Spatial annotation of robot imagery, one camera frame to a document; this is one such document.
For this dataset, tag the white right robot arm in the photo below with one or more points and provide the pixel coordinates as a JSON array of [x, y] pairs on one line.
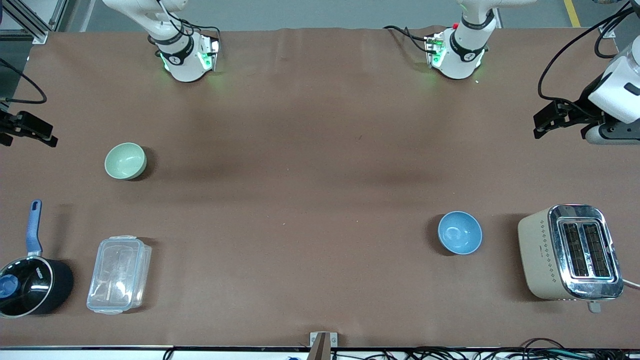
[[185, 65]]

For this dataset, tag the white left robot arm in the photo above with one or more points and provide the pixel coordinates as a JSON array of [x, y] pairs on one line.
[[462, 57]]

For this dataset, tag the short aluminium profile end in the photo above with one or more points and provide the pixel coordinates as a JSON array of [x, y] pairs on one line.
[[607, 29]]

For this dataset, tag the green bowl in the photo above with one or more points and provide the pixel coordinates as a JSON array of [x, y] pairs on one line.
[[125, 160]]

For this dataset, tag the brown table cover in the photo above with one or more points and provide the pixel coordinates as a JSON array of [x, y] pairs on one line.
[[320, 200]]

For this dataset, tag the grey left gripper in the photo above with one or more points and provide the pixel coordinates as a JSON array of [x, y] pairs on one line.
[[583, 106]]

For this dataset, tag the blue bowl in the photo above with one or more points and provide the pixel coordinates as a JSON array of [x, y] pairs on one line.
[[460, 232]]

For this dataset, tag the aluminium frame profile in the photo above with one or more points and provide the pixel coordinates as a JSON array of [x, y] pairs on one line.
[[30, 22]]

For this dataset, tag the clear plastic food container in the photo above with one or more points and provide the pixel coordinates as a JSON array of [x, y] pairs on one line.
[[119, 274]]

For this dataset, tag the glass lid with blue knob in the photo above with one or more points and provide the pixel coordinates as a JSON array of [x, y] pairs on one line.
[[25, 285]]

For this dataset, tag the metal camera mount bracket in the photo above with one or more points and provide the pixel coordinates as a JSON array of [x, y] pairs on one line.
[[322, 345]]

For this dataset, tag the beige chrome toaster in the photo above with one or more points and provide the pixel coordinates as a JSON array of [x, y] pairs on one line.
[[550, 255]]

